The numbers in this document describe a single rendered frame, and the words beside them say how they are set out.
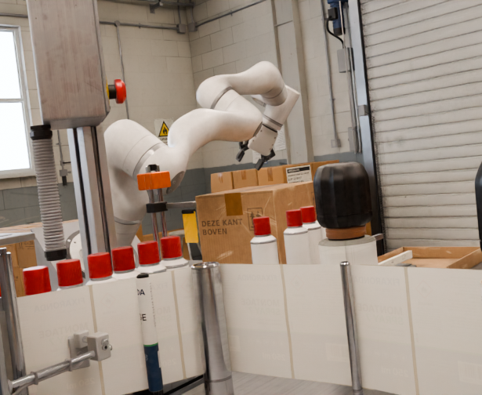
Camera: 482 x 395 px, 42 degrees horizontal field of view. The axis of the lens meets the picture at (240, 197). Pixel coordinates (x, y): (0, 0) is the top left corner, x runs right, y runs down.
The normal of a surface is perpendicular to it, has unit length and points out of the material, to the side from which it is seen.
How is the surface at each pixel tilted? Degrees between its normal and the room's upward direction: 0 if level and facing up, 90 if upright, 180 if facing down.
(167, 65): 90
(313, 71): 90
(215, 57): 90
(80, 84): 90
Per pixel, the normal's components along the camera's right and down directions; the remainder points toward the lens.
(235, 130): 0.30, 0.73
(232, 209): -0.49, 0.10
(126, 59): 0.67, -0.04
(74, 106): 0.28, 0.02
